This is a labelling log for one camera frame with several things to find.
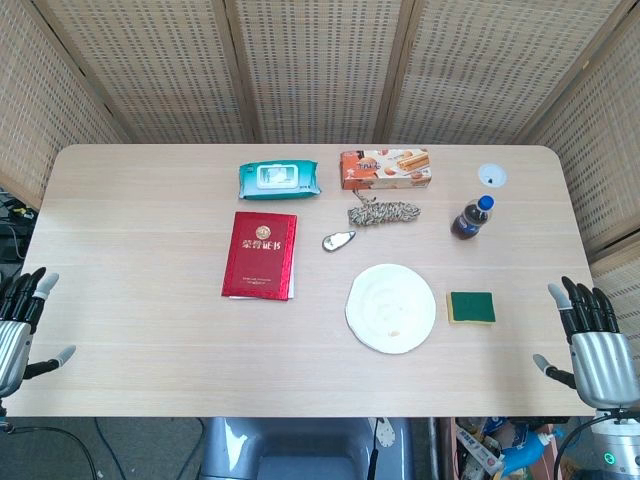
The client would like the woven folding screen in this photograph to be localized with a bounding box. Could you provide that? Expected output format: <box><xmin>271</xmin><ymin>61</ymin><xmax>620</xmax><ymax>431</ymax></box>
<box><xmin>0</xmin><ymin>0</ymin><xmax>640</xmax><ymax>351</ymax></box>

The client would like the cola bottle blue cap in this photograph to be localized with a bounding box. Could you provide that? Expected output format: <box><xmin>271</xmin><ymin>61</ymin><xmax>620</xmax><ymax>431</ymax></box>
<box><xmin>451</xmin><ymin>194</ymin><xmax>496</xmax><ymax>242</ymax></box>

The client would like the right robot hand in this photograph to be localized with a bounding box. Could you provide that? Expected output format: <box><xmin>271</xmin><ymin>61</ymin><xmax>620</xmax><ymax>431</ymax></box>
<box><xmin>532</xmin><ymin>276</ymin><xmax>640</xmax><ymax>409</ymax></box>

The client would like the white perforated metal bracket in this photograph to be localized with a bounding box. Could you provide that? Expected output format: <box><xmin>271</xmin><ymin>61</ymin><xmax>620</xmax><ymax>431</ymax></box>
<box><xmin>375</xmin><ymin>418</ymin><xmax>396</xmax><ymax>452</ymax></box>

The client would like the box of clutter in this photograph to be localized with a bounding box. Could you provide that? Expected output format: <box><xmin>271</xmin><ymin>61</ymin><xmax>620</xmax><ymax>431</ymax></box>
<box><xmin>449</xmin><ymin>415</ymin><xmax>564</xmax><ymax>480</ymax></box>

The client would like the blue plastic bottle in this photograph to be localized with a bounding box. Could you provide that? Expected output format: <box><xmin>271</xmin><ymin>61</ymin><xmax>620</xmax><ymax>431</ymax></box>
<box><xmin>499</xmin><ymin>432</ymin><xmax>557</xmax><ymax>472</ymax></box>

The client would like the red certificate book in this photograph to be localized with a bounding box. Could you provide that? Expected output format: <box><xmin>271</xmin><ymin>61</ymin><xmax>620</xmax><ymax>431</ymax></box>
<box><xmin>221</xmin><ymin>211</ymin><xmax>299</xmax><ymax>303</ymax></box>

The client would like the white plate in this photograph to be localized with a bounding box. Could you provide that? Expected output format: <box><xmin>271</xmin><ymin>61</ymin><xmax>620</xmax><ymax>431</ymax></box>
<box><xmin>344</xmin><ymin>263</ymin><xmax>437</xmax><ymax>355</ymax></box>

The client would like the braided rope bundle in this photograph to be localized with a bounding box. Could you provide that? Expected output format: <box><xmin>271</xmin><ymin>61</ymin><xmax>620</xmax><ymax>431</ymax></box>
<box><xmin>347</xmin><ymin>189</ymin><xmax>422</xmax><ymax>229</ymax></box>

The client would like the teal wet wipes pack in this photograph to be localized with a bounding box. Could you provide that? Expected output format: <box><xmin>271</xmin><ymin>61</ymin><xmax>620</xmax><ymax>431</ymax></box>
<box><xmin>236</xmin><ymin>159</ymin><xmax>322</xmax><ymax>202</ymax></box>

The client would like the black floor cable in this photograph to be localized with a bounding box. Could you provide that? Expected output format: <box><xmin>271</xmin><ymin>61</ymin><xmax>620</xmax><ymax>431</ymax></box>
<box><xmin>0</xmin><ymin>417</ymin><xmax>126</xmax><ymax>480</ymax></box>

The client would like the green yellow sponge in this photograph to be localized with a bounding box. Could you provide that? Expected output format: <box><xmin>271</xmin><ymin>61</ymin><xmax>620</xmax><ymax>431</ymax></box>
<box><xmin>445</xmin><ymin>291</ymin><xmax>497</xmax><ymax>327</ymax></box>

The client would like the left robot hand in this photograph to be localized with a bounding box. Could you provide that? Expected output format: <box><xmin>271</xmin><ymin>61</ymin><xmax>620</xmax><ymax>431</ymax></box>
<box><xmin>0</xmin><ymin>267</ymin><xmax>77</xmax><ymax>397</ymax></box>

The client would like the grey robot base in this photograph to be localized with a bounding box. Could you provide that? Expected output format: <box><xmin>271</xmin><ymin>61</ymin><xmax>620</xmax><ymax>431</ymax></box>
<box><xmin>199</xmin><ymin>417</ymin><xmax>416</xmax><ymax>480</ymax></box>

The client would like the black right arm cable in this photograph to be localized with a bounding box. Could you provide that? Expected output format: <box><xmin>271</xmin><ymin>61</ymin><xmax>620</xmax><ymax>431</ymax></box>
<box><xmin>553</xmin><ymin>413</ymin><xmax>604</xmax><ymax>480</ymax></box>

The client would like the correction tape dispenser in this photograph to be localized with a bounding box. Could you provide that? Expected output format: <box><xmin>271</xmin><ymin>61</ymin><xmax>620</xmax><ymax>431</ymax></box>
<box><xmin>321</xmin><ymin>230</ymin><xmax>358</xmax><ymax>253</ymax></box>

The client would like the orange biscuit box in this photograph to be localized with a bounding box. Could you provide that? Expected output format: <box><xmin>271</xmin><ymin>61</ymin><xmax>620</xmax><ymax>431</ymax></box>
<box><xmin>340</xmin><ymin>147</ymin><xmax>432</xmax><ymax>191</ymax></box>

